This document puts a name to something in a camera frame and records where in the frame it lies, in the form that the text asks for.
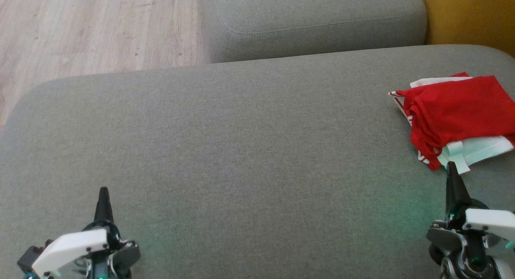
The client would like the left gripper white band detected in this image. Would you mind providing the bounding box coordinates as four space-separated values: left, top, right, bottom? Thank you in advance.
31 187 141 279

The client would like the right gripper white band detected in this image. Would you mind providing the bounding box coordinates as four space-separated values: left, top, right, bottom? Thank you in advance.
426 162 515 279

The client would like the red basketball jersey black print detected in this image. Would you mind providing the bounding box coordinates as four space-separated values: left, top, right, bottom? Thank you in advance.
388 75 515 174

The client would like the red shorts white trim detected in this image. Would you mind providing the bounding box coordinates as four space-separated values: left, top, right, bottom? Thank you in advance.
410 72 472 88

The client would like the wide grey fabric sofa chaise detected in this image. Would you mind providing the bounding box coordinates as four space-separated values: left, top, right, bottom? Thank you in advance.
0 45 515 279

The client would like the yellow sofa back cushion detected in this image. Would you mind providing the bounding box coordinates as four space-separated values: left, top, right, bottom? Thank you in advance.
418 0 515 57

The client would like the grey sofa seat cushion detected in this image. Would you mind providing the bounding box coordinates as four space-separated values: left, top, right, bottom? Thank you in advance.
203 0 428 63

